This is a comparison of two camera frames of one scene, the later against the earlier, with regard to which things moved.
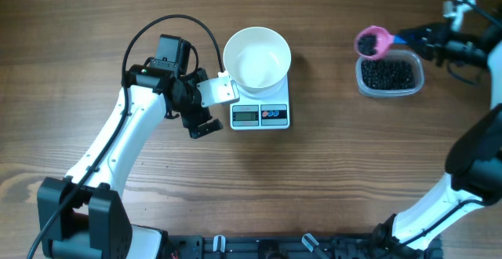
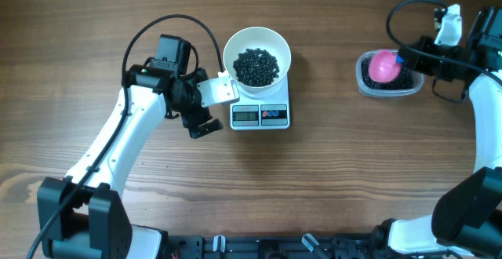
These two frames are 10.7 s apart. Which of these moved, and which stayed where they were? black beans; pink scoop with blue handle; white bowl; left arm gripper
Moved: pink scoop with blue handle
Stayed: white bowl; black beans; left arm gripper
